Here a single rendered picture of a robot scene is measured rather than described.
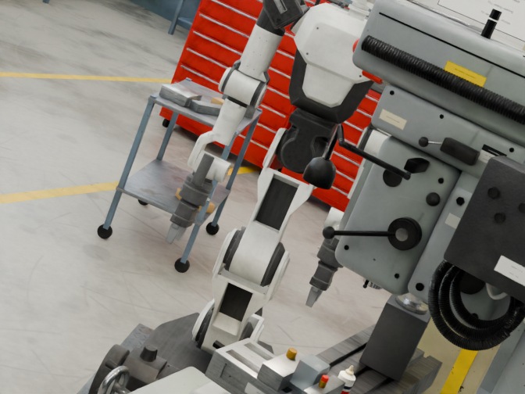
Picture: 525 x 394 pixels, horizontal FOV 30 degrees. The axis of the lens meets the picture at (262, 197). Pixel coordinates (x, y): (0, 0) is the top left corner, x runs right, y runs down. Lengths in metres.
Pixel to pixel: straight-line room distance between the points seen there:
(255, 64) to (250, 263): 0.59
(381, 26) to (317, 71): 0.75
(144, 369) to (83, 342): 1.34
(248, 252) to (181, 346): 0.52
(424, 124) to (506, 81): 0.19
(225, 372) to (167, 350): 0.98
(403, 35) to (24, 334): 2.56
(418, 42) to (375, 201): 0.35
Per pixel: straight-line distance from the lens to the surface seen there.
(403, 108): 2.09
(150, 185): 5.48
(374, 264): 2.16
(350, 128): 7.25
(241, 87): 2.90
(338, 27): 2.80
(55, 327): 4.35
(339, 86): 2.83
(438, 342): 4.11
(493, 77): 2.03
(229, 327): 3.08
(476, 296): 2.08
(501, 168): 1.78
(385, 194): 2.14
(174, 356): 3.19
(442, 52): 2.06
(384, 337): 2.64
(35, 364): 4.04
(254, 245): 2.88
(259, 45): 2.91
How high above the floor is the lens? 2.00
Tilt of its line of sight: 16 degrees down
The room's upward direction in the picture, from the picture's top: 22 degrees clockwise
